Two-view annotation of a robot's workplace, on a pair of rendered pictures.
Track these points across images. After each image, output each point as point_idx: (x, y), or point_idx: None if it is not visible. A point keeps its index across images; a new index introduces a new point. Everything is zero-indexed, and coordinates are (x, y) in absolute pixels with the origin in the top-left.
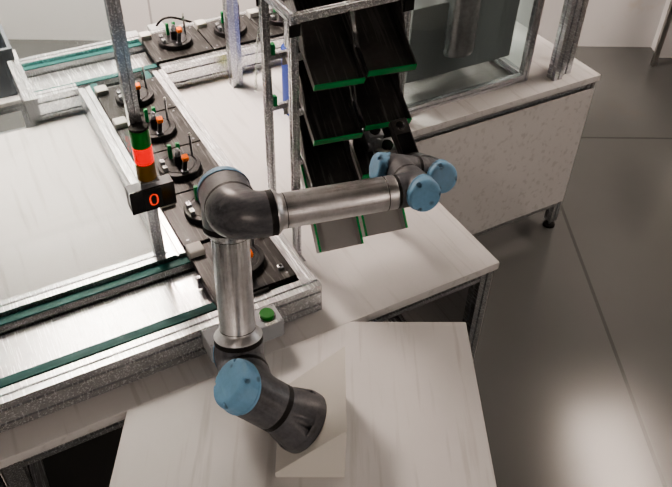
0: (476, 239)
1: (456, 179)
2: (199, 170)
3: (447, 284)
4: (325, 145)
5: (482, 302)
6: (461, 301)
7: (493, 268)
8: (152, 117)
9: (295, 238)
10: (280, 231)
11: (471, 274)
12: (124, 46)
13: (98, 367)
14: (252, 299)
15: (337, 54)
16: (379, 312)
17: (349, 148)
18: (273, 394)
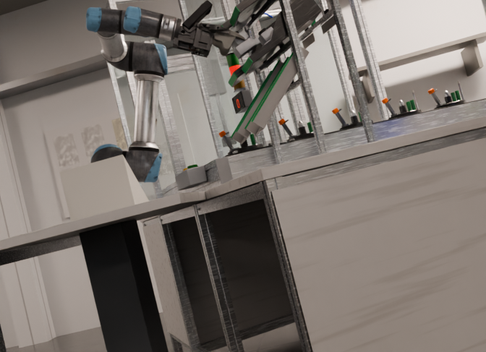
0: (303, 158)
1: (126, 16)
2: (352, 126)
3: (236, 181)
4: None
5: (278, 239)
6: (336, 273)
7: (259, 176)
8: (399, 105)
9: (273, 146)
10: (103, 55)
11: (246, 176)
12: (223, 7)
13: None
14: (139, 120)
15: None
16: (212, 191)
17: (255, 51)
18: (94, 159)
